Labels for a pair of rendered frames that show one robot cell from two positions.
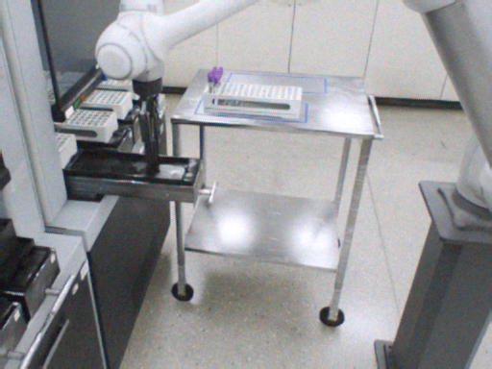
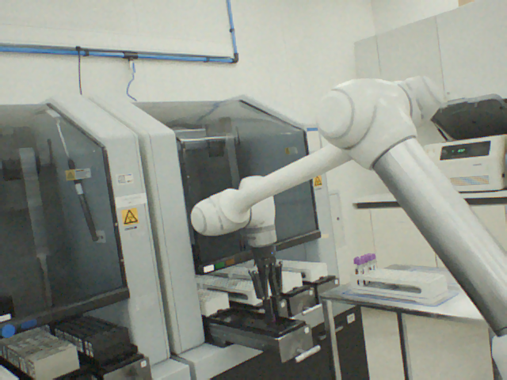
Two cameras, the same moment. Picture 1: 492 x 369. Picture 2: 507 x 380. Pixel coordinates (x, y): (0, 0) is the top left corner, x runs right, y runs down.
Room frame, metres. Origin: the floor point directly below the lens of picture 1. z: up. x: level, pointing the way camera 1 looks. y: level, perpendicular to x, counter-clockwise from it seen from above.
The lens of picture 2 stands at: (-0.14, -0.79, 1.30)
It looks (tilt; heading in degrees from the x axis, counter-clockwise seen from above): 3 degrees down; 34
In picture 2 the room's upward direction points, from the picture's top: 8 degrees counter-clockwise
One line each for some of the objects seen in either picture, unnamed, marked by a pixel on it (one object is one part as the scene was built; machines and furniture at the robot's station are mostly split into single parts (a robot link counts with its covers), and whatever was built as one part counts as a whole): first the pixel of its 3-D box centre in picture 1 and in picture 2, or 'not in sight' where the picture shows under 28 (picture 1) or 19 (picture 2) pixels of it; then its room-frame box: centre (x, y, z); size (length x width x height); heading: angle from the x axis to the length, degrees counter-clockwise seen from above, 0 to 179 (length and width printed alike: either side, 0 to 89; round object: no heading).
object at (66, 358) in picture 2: not in sight; (55, 364); (0.57, 0.39, 0.85); 0.12 x 0.02 x 0.06; 167
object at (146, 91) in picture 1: (148, 93); (264, 259); (1.11, 0.06, 1.00); 0.08 x 0.07 x 0.09; 166
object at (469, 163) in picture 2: not in sight; (474, 143); (3.69, -0.14, 1.22); 0.62 x 0.56 x 0.64; 164
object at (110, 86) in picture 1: (100, 86); (292, 271); (1.58, 0.25, 0.83); 0.30 x 0.10 x 0.06; 76
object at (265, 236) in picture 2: (146, 65); (261, 235); (1.11, 0.06, 1.07); 0.09 x 0.09 x 0.06
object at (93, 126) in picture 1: (65, 125); (237, 291); (1.28, 0.32, 0.83); 0.30 x 0.10 x 0.06; 76
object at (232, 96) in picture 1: (252, 99); (396, 283); (1.38, -0.25, 0.85); 0.30 x 0.10 x 0.06; 74
